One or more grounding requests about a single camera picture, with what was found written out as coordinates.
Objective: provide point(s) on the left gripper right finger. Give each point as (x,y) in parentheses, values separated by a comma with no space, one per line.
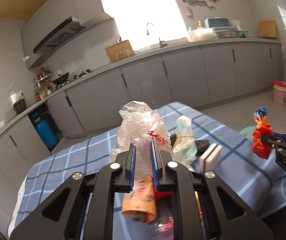
(164,169)

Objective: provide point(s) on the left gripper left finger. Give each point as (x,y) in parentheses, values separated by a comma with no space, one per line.
(124,171)

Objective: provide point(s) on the orange snack packet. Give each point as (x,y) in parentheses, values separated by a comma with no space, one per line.
(140,203)

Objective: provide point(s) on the clear plastic bag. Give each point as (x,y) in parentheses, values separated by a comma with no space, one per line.
(139,126)

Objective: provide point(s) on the grey kitchen base cabinets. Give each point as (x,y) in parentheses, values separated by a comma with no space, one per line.
(196,75)

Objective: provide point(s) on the kitchen faucet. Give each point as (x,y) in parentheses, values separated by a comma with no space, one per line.
(152,32)

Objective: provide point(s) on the green enamel basin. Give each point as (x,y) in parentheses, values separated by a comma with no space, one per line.
(247,131)

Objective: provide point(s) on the green-white plastic bag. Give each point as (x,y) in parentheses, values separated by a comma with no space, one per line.
(184,148)

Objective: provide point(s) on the blue plaid tablecloth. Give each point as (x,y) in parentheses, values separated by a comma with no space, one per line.
(260,183)

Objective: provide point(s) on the pink bucket red lid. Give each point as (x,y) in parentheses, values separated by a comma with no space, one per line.
(279,93)

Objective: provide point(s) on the black knitted cloth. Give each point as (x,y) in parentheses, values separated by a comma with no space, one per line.
(201,145)

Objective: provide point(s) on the blue gas cylinder under counter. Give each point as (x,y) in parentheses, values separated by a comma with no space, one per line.
(45,131)

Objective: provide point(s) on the wooden cutting board right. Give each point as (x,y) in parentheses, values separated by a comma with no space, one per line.
(267,28)

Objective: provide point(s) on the wooden cutting board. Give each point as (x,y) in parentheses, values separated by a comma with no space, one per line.
(267,28)
(119,51)

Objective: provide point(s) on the black wok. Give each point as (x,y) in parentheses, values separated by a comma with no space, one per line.
(59,80)

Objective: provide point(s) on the spice rack with bottles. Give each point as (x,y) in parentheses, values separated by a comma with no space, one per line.
(43,83)

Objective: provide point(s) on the wooden cutting board left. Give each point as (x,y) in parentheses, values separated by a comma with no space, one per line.
(119,51)

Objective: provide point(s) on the dark cooking pot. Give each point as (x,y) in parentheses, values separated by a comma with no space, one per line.
(20,106)

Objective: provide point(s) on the blue dish rack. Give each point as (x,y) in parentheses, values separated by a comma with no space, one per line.
(219,24)

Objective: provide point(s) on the white plastic tub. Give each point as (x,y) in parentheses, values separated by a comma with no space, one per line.
(202,34)

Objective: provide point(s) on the range hood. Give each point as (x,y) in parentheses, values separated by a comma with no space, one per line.
(60,34)

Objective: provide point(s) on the grey upper cabinets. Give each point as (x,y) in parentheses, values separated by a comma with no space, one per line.
(92,14)

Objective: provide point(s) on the hanging cloths on wall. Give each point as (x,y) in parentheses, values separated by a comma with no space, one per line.
(209,3)

